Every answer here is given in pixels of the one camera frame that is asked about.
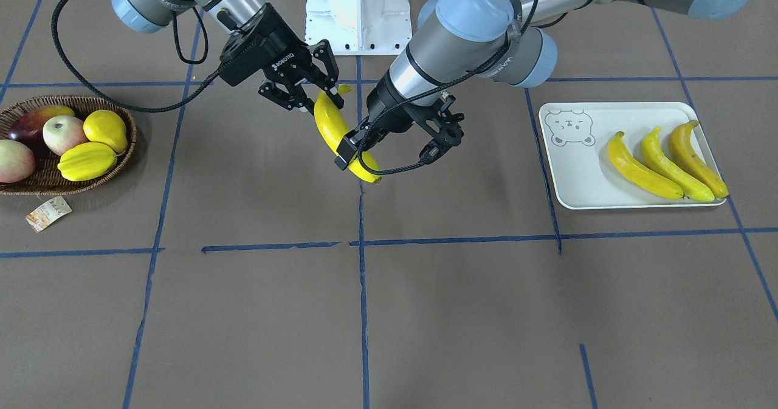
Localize yellow starfruit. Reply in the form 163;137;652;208
57;142;119;182

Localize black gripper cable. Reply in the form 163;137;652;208
346;0;548;176
51;0;268;114

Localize pink peach apple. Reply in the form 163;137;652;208
43;115;89;156

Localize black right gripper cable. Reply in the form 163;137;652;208
51;0;268;114

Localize yellow banana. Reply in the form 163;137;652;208
314;91;382;183
606;131;684;199
669;119;730;198
640;126;715;203

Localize white bear tray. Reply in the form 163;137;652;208
537;102;704;210

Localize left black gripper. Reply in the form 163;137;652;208
334;74;464;170

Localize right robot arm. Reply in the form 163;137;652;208
111;0;343;112

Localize yellow pear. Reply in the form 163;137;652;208
83;109;129;154

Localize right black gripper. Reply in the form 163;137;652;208
218;4;339;112

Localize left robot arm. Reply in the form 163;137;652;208
334;0;750;174

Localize brown wicker basket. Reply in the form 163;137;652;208
1;94;138;196

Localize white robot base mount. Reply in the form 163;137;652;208
304;0;412;55

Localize red yellow apple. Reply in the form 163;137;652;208
8;105;75;146

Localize paper tag label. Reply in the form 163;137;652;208
26;196;72;233

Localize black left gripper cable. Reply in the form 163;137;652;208
346;0;548;176

